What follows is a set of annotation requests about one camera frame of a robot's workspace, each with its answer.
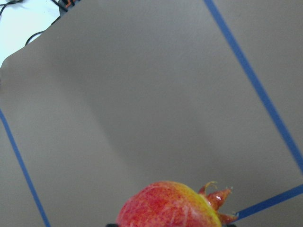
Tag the black orange connector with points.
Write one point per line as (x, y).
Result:
(65, 5)

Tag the red pomegranate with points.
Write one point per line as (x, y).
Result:
(172, 204)

